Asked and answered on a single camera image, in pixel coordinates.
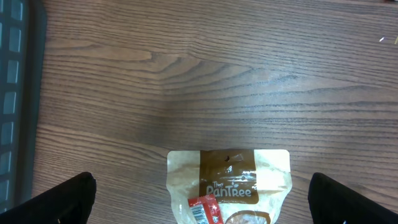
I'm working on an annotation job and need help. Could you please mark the grey plastic mesh basket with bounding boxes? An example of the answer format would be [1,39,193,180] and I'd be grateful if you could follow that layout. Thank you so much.
[1,0,47,212]

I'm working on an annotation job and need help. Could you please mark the red snack bar wrapper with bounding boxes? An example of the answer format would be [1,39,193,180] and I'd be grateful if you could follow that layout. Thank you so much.
[188,194,224,224]

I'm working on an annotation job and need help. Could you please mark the brown nut snack pouch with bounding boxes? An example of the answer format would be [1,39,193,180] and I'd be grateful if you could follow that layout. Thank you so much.
[166,149,292,223]

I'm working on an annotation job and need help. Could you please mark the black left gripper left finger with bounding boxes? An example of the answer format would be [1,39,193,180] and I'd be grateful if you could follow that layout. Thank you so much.
[1,172,96,224]

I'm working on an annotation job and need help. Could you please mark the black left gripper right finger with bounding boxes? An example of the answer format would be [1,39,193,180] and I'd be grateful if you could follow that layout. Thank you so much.
[308,172,397,224]

